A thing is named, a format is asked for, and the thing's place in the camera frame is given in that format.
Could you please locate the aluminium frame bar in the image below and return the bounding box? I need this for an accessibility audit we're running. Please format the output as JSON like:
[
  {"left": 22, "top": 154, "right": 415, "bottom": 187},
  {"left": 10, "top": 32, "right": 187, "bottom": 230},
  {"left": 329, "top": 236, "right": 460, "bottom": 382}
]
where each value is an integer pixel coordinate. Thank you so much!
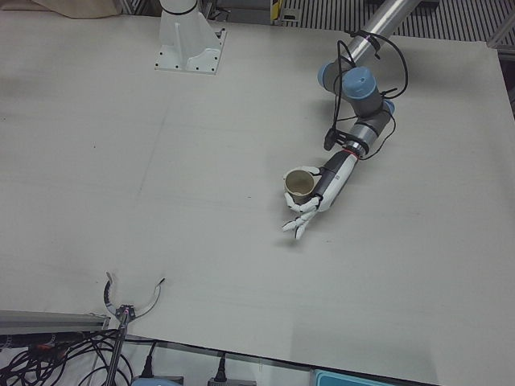
[{"left": 488, "top": 14, "right": 515, "bottom": 48}]

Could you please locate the beige cloth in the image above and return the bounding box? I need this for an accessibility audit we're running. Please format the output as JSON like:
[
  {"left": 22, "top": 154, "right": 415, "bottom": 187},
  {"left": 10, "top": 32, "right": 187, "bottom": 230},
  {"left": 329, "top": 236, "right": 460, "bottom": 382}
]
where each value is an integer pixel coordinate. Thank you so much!
[{"left": 31, "top": 0, "right": 122, "bottom": 19}]

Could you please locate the light blue plastic box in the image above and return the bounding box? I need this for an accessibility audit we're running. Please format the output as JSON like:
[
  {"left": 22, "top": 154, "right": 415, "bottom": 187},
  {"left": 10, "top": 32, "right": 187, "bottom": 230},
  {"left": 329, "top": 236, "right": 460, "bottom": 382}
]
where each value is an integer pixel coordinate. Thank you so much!
[{"left": 311, "top": 369, "right": 442, "bottom": 386}]

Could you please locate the black power plug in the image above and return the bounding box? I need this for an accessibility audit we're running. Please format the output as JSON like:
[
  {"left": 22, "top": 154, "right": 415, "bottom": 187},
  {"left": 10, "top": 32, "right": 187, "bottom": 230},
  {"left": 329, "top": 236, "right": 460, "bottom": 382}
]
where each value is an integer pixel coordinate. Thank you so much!
[
  {"left": 214, "top": 351, "right": 227, "bottom": 384},
  {"left": 142, "top": 340, "right": 159, "bottom": 380}
]

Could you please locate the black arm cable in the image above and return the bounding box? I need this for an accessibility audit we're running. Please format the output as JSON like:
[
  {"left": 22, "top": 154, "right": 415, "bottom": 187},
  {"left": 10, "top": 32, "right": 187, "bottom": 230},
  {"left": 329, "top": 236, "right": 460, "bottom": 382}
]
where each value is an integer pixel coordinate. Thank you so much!
[{"left": 332, "top": 32, "right": 410, "bottom": 158}]

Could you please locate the black cable bundle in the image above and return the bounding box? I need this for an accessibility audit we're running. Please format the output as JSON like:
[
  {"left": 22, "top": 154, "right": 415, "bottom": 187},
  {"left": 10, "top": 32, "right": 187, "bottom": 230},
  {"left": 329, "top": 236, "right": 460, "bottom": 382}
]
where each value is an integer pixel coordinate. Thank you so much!
[{"left": 0, "top": 336, "right": 134, "bottom": 386}]

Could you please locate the aluminium frame post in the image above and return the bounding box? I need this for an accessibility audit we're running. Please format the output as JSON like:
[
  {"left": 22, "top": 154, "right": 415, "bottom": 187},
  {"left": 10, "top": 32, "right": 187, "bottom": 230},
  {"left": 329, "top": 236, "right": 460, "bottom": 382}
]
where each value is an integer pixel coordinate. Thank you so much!
[{"left": 120, "top": 0, "right": 163, "bottom": 15}]

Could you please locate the grey power strip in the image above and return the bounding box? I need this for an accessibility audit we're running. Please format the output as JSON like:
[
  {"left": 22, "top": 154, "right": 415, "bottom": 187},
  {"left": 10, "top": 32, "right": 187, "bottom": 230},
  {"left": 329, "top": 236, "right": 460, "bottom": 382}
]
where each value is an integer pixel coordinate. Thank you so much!
[{"left": 206, "top": 377, "right": 259, "bottom": 386}]

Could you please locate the aluminium profile rail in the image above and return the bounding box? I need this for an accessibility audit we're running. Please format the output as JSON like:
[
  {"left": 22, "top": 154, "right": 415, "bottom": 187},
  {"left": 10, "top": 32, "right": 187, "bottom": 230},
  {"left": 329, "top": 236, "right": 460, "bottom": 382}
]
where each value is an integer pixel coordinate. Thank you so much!
[{"left": 0, "top": 309, "right": 111, "bottom": 335}]

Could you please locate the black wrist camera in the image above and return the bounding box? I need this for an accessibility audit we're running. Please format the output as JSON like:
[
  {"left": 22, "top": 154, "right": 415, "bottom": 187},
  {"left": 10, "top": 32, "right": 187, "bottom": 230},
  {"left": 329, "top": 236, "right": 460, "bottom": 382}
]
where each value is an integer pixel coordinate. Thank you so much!
[{"left": 323, "top": 128, "right": 344, "bottom": 152}]

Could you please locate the beige paper cup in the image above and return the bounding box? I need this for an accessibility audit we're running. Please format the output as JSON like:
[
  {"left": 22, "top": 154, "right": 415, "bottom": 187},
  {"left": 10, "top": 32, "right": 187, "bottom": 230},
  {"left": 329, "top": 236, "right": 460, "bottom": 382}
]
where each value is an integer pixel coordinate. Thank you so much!
[{"left": 282, "top": 168, "right": 318, "bottom": 205}]

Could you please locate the grey claw holder on rod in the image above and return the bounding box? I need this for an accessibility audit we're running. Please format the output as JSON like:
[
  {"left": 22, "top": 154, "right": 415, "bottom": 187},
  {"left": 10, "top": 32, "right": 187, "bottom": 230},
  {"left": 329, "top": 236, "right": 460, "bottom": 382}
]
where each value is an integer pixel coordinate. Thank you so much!
[{"left": 103, "top": 272, "right": 167, "bottom": 386}]

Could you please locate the blue grey device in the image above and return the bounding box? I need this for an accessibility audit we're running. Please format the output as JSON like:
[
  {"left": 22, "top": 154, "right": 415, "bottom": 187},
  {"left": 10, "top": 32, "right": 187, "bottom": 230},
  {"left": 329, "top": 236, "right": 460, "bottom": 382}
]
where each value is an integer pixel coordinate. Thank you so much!
[{"left": 131, "top": 375, "right": 185, "bottom": 386}]

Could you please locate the white grey robot hand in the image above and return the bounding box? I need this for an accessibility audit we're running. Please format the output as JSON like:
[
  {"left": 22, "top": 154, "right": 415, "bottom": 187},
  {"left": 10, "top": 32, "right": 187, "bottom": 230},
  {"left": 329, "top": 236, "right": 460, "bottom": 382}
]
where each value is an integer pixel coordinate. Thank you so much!
[{"left": 282, "top": 151, "right": 360, "bottom": 241}]

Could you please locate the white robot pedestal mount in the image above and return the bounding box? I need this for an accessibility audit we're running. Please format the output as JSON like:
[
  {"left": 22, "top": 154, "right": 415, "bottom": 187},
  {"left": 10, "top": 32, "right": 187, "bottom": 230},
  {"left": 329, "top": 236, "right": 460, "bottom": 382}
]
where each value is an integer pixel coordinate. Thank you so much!
[{"left": 154, "top": 0, "right": 228, "bottom": 76}]

